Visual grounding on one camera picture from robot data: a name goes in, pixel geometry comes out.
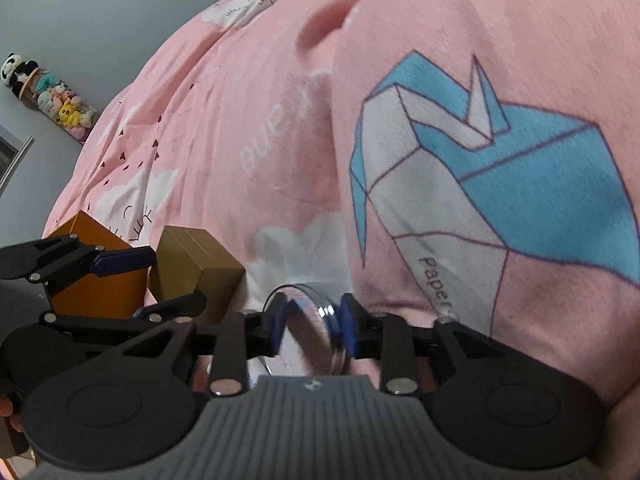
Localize orange cardboard storage box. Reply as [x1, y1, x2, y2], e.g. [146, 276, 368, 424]
[47, 211, 148, 320]

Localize pink cloud-print duvet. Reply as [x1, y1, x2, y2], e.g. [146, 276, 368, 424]
[46, 0, 639, 479]

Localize hanging plush toy organizer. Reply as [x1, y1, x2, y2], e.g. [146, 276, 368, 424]
[1, 52, 99, 144]

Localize gold cardboard box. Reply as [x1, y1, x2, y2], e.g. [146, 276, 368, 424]
[149, 226, 245, 325]

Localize window with grey frame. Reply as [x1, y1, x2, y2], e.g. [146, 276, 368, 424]
[0, 128, 35, 194]

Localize round silver mirror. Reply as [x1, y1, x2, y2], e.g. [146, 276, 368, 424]
[250, 282, 348, 382]

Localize person's hand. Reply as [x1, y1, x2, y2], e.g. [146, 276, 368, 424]
[0, 394, 24, 432]

